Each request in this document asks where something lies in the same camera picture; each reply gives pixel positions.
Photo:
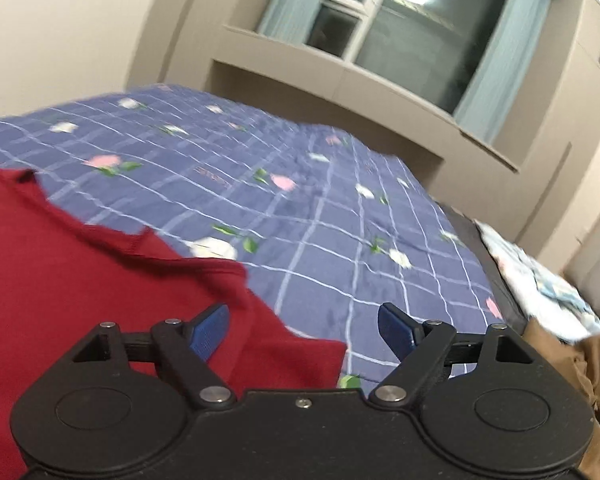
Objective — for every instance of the window with white frame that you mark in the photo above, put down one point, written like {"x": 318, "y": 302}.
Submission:
{"x": 430, "y": 48}

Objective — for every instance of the left blue curtain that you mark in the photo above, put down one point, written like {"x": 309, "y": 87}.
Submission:
{"x": 284, "y": 20}

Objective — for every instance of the blue floral checked quilt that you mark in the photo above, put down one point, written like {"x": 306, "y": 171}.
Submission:
{"x": 326, "y": 228}

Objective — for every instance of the red long-sleeve sweater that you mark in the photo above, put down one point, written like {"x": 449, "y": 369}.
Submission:
{"x": 59, "y": 277}

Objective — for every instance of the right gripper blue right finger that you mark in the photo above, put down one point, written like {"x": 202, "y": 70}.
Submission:
{"x": 421, "y": 349}

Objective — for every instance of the light blue patterned cloth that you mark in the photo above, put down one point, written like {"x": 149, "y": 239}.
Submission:
{"x": 541, "y": 294}

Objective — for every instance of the beige built-in wardrobe unit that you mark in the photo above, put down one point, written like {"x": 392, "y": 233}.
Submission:
{"x": 528, "y": 183}

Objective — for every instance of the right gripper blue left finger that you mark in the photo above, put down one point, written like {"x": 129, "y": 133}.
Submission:
{"x": 183, "y": 350}

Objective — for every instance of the blue curtain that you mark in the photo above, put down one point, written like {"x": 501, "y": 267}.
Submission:
{"x": 491, "y": 93}
{"x": 284, "y": 20}

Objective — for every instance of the right blue curtain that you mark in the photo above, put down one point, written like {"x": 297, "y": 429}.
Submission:
{"x": 491, "y": 93}

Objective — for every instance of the brown garment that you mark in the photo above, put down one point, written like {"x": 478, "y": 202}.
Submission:
{"x": 580, "y": 365}

